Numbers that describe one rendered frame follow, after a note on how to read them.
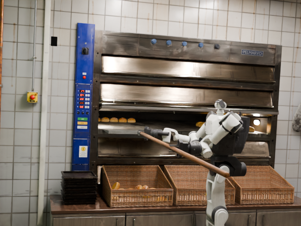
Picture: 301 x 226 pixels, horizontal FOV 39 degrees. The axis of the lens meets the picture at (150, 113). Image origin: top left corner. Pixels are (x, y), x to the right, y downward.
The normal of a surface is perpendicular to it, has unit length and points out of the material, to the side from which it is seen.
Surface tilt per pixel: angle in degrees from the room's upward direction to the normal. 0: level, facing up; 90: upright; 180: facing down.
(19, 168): 90
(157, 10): 90
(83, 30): 90
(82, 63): 90
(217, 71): 69
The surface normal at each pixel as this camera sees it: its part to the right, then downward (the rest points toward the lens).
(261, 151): 0.26, -0.28
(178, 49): 0.25, 0.07
